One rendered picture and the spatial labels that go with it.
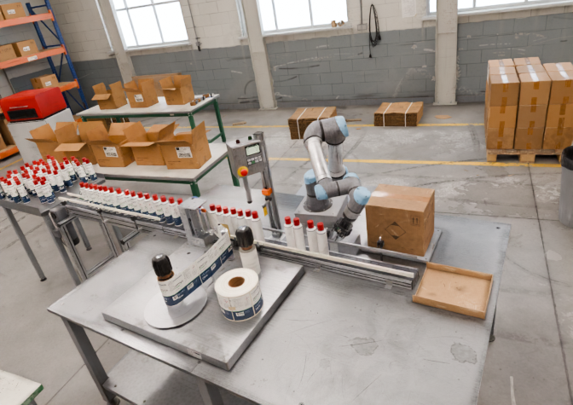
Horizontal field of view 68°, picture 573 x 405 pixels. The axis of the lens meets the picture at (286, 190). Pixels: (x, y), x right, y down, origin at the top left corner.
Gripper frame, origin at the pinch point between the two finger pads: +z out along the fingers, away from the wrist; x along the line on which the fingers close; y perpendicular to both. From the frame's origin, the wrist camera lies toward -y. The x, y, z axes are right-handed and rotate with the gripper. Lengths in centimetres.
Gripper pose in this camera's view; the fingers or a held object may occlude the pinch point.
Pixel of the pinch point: (336, 238)
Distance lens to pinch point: 217.7
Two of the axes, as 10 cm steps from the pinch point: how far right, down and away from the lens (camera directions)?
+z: -3.0, 7.1, 6.4
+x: 8.2, 5.4, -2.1
